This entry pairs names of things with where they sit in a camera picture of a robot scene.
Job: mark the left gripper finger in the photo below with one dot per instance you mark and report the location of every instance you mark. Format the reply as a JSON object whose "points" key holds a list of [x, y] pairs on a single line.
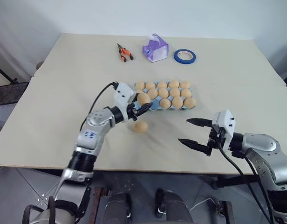
{"points": [[144, 108]]}

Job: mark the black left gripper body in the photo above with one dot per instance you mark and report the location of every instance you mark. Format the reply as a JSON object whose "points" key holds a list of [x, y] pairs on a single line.
{"points": [[133, 113]]}

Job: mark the orange black pliers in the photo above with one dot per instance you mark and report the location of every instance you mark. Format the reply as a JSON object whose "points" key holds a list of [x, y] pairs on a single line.
{"points": [[125, 53]]}

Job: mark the purple tissue pack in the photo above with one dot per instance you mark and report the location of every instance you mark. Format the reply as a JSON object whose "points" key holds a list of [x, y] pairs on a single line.
{"points": [[155, 49]]}

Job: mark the blue tape roll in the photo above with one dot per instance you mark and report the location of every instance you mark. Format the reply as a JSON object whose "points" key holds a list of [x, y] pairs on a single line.
{"points": [[185, 60]]}

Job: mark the dark rounded shape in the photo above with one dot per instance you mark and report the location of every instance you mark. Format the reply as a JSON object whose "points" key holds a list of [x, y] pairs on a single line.
{"points": [[119, 208], [173, 207]]}

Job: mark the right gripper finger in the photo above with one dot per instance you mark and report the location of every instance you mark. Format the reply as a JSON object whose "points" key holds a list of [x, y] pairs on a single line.
{"points": [[194, 145], [200, 122]]}

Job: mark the black stand leg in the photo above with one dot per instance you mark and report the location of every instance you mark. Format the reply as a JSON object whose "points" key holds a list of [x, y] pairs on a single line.
{"points": [[4, 73]]}

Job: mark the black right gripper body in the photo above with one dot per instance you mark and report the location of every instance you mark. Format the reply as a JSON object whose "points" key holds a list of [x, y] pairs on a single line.
{"points": [[214, 140]]}

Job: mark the black mesh platform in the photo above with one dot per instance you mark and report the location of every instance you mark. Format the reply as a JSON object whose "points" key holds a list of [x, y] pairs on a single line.
{"points": [[10, 92]]}

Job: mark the black table frame bar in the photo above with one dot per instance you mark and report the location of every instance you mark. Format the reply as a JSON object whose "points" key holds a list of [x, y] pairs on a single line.
{"points": [[236, 180]]}

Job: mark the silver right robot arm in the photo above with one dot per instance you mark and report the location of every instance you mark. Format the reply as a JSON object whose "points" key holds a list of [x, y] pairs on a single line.
{"points": [[262, 144]]}

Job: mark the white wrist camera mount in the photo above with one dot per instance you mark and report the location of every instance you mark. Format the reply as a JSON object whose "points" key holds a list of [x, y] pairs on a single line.
{"points": [[223, 123], [122, 94]]}

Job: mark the blue egg carton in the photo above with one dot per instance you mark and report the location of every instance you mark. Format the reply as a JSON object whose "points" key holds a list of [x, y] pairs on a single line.
{"points": [[155, 107]]}

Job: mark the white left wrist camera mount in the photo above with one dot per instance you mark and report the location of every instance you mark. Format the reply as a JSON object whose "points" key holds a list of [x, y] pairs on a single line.
{"points": [[122, 94]]}

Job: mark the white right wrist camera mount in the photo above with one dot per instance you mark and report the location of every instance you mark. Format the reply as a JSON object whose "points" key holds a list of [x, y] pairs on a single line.
{"points": [[223, 123]]}

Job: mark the tan egg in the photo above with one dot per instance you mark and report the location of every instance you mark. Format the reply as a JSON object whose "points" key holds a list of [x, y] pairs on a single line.
{"points": [[162, 84], [177, 102], [143, 98], [151, 85], [185, 84], [174, 83], [189, 102], [186, 93], [141, 127], [163, 93], [140, 85], [165, 103], [152, 93], [174, 92]]}

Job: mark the rusty metal bar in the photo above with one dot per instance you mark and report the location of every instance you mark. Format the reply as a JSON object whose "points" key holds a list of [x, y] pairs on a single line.
{"points": [[98, 205], [226, 212]]}

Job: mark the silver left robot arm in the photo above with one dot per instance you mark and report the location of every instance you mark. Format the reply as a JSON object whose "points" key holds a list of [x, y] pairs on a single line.
{"points": [[94, 135]]}

